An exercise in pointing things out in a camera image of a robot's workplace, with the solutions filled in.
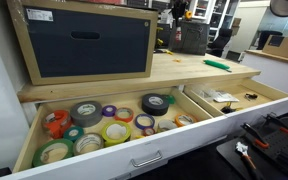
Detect black clamp orange handle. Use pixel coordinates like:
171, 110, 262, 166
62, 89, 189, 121
241, 122, 270, 150
265, 112, 288, 135

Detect brown cardboard box dark label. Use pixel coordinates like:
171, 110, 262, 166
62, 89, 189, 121
262, 34, 288, 60

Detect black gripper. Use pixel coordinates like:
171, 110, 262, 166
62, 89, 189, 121
171, 0, 188, 30

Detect red thin tape roll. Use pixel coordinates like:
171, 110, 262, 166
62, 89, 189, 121
113, 107, 135, 124

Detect wooden tape drawer white front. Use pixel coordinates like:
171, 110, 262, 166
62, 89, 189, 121
0, 85, 233, 180

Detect large green tape roll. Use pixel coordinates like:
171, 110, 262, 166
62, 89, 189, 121
32, 138, 74, 168

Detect cardboard box with dark panel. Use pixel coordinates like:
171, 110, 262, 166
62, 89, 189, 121
6, 0, 159, 86

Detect yellow green tape roll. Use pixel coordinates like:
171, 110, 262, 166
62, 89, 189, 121
101, 120, 132, 148

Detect black fabric tote bag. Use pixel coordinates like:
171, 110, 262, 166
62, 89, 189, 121
177, 19, 211, 56

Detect small teal tape roll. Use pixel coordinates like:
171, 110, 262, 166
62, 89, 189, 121
62, 125, 85, 143

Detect large black tape roll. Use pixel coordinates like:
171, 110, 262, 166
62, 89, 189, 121
141, 93, 170, 117

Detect black pegboard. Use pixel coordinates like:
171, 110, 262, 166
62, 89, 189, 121
216, 113, 288, 180

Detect blue thin tape roll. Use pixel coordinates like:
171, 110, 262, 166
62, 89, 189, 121
134, 113, 156, 130

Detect black clamp mount with screw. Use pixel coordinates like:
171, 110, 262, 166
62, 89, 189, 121
244, 92, 259, 102

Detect large grey duct tape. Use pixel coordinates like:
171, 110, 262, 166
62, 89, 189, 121
69, 100, 104, 128

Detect white shelving unit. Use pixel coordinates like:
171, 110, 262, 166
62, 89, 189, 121
188, 0, 242, 34

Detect white headed hand tool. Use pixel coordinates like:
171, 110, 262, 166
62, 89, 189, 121
235, 141, 262, 179

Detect black mesh office chair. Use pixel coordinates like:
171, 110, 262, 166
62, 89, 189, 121
206, 28, 234, 58

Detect small purple tape roll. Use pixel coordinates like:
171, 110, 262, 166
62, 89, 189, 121
101, 104, 118, 118

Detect grey round shade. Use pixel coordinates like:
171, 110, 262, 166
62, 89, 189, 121
269, 0, 288, 18

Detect orange thin tape roll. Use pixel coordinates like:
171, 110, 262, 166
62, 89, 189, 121
174, 113, 198, 128

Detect white counter wooden top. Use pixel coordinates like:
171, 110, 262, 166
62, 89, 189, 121
242, 49, 288, 96

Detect clear plastic box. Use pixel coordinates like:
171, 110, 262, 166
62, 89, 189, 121
193, 84, 218, 101

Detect grey white tape roll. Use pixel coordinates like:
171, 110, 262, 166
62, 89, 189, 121
72, 132, 105, 156

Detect silver foil bag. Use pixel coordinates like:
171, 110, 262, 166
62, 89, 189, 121
212, 91, 241, 104

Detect wooden tool drawer white front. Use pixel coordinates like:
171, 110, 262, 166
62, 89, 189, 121
183, 77, 288, 141

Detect small green tape roll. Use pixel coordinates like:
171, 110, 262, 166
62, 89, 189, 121
162, 94, 177, 105

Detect yellow black clamps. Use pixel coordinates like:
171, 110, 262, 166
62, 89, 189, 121
154, 26, 166, 48

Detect metal tape drawer handle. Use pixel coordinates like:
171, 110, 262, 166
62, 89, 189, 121
130, 149, 164, 168

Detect small brown red tape roll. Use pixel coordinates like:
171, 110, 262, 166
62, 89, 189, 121
142, 126, 156, 137

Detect white clear tape roll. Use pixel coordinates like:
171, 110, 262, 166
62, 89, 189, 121
157, 119, 178, 134

